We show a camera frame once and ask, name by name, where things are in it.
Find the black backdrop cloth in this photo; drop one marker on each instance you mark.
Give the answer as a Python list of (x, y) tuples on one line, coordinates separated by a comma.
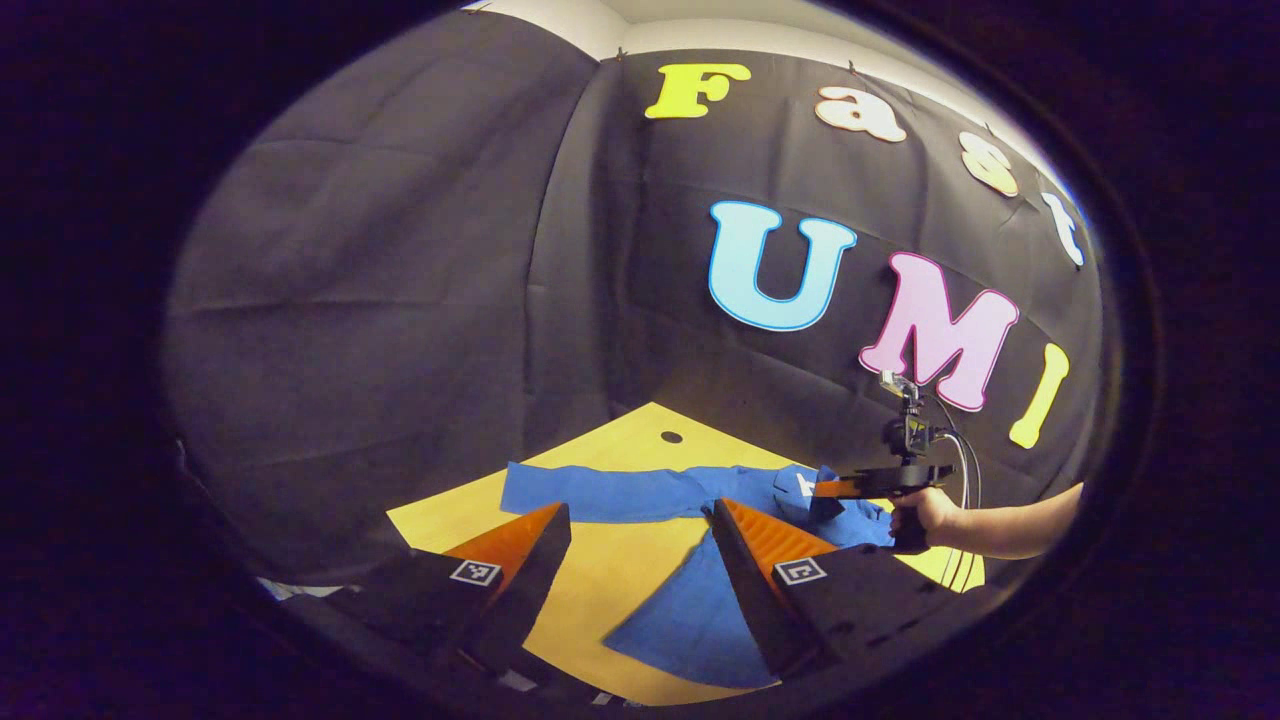
[(380, 300)]

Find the blue shirt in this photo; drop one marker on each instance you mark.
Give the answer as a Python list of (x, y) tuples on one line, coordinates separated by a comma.
[(680, 620)]

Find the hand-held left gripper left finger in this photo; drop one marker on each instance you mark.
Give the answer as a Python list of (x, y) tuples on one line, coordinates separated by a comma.
[(525, 600)]

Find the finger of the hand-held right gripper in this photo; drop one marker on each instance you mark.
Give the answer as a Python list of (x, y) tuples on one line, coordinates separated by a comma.
[(835, 489)]

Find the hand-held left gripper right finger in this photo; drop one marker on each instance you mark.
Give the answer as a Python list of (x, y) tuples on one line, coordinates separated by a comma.
[(750, 590)]

